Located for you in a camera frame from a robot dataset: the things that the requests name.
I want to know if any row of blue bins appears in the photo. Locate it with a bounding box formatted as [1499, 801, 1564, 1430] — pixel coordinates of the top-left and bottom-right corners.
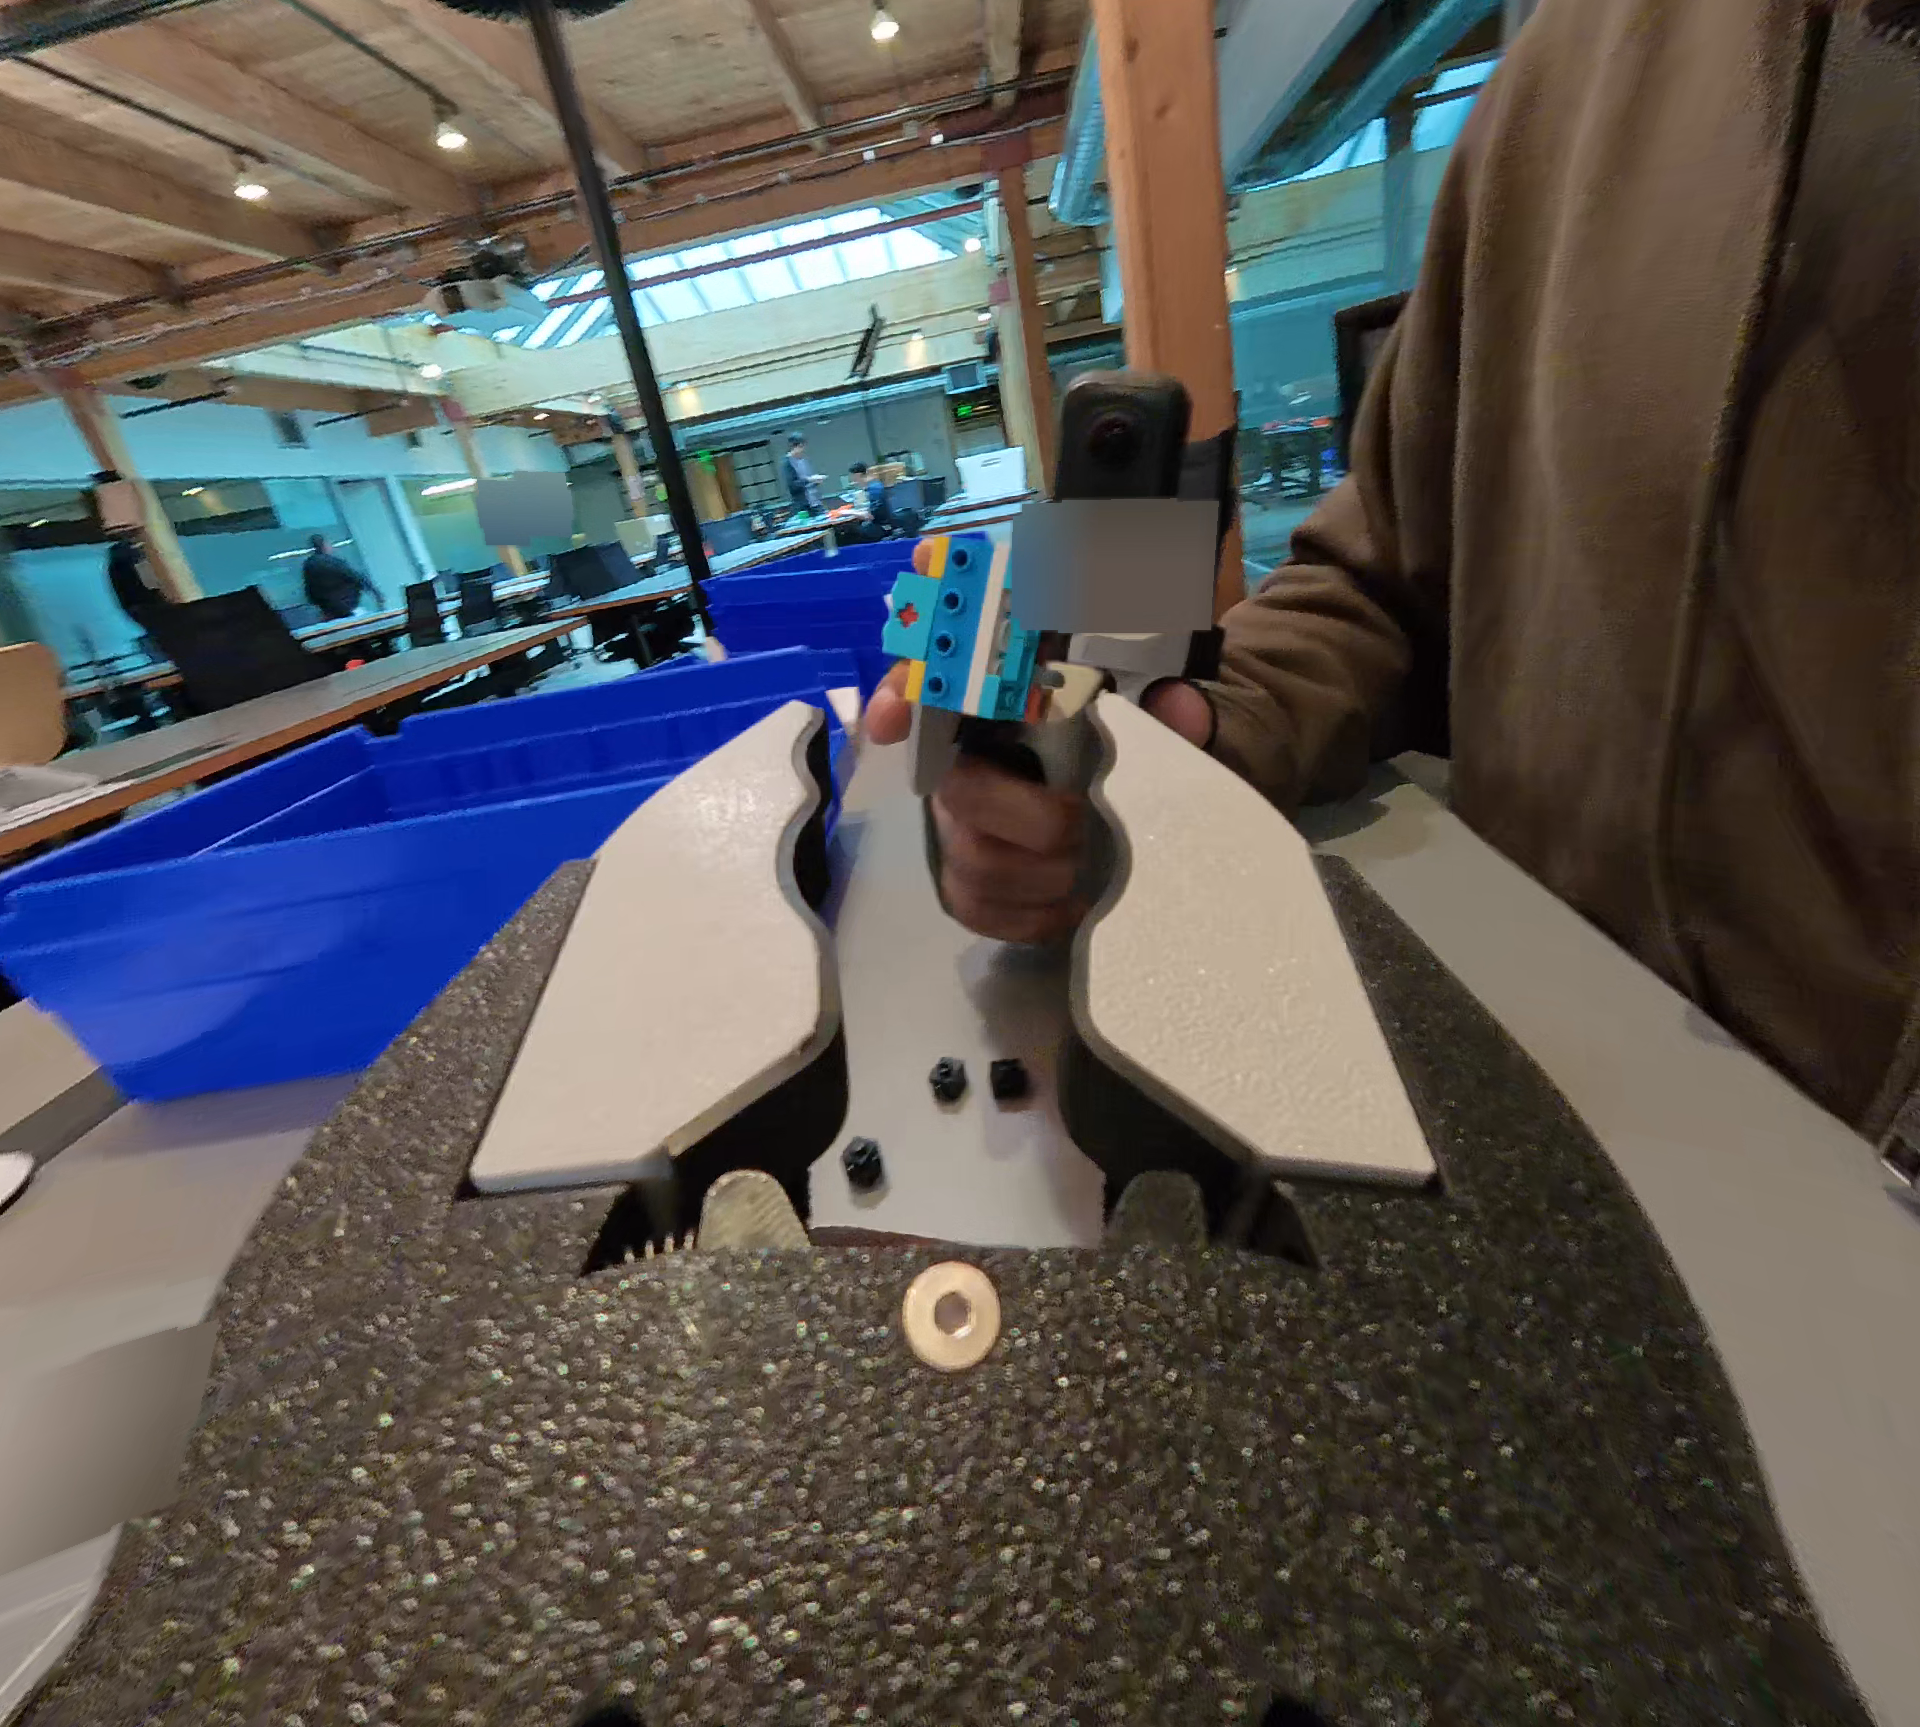
[696, 545, 936, 698]

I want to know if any person's right forearm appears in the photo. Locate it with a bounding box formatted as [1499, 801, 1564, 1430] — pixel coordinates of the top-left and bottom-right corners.
[1205, 467, 1444, 812]

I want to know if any thick wooden post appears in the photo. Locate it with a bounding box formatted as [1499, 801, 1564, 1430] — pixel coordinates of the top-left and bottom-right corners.
[1087, 0, 1247, 603]

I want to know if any ceiling projector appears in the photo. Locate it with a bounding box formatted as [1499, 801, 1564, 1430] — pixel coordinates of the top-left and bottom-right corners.
[422, 264, 542, 325]

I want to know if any slim wooden post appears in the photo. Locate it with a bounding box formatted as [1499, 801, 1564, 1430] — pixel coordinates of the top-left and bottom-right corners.
[990, 164, 1052, 498]

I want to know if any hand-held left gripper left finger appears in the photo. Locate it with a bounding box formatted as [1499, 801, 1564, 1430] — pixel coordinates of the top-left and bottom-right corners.
[469, 700, 850, 1236]

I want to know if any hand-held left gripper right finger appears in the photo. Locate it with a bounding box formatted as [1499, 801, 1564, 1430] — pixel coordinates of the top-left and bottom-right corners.
[1068, 690, 1444, 1236]

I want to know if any tan cardboard box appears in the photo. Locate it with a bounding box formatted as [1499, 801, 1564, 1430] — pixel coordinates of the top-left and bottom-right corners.
[0, 639, 66, 767]

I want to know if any person's right hand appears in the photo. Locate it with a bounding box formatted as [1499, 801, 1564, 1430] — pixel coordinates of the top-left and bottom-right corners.
[855, 682, 1220, 948]

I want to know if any grey desk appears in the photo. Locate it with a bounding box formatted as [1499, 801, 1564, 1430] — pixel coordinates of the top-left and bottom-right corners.
[0, 747, 1920, 1727]

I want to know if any colourful toy brick model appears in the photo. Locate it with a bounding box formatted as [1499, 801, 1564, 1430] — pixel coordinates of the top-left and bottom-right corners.
[885, 533, 1052, 727]

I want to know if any blue plastic storage bin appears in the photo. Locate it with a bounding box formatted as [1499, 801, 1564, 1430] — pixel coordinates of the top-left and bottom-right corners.
[0, 767, 602, 1107]
[361, 643, 872, 843]

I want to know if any black framed panel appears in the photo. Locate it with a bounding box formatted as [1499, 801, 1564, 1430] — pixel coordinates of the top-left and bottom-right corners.
[1330, 294, 1412, 411]

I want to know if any slanted wooden post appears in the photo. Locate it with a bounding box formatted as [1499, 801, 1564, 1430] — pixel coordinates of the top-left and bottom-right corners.
[56, 382, 206, 603]

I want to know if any black office chair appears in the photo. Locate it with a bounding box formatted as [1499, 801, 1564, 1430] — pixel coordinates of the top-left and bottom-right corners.
[126, 588, 326, 713]

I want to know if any person's brown hoodie torso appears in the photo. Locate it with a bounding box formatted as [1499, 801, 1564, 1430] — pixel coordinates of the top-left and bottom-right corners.
[1350, 0, 1920, 1162]

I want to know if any long wooden office table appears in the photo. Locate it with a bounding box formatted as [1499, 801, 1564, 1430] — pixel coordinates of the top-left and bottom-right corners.
[0, 624, 584, 859]

